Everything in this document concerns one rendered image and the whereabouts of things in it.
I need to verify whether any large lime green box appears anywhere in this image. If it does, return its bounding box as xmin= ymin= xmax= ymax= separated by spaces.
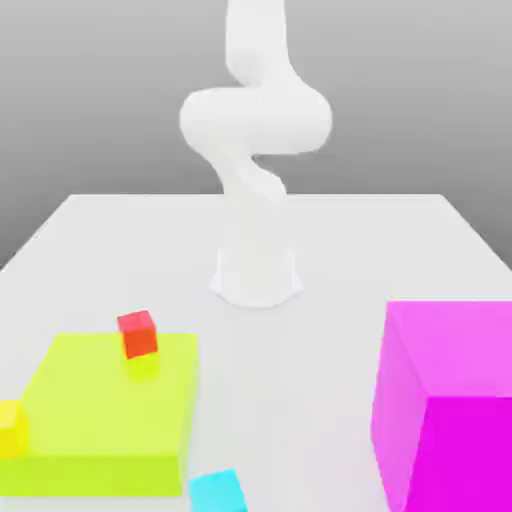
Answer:
xmin=0 ymin=332 xmax=200 ymax=498

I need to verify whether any small red cube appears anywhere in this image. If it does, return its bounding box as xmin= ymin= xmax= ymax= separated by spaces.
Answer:
xmin=116 ymin=309 xmax=159 ymax=360

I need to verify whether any small cyan cube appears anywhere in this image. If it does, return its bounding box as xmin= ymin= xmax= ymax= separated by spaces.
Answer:
xmin=188 ymin=468 xmax=249 ymax=512

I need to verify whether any large magenta box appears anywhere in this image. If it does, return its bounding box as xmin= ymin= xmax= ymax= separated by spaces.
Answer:
xmin=370 ymin=300 xmax=512 ymax=512

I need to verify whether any small yellow cube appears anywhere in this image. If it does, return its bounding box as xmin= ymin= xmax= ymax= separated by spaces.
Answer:
xmin=0 ymin=398 xmax=30 ymax=460

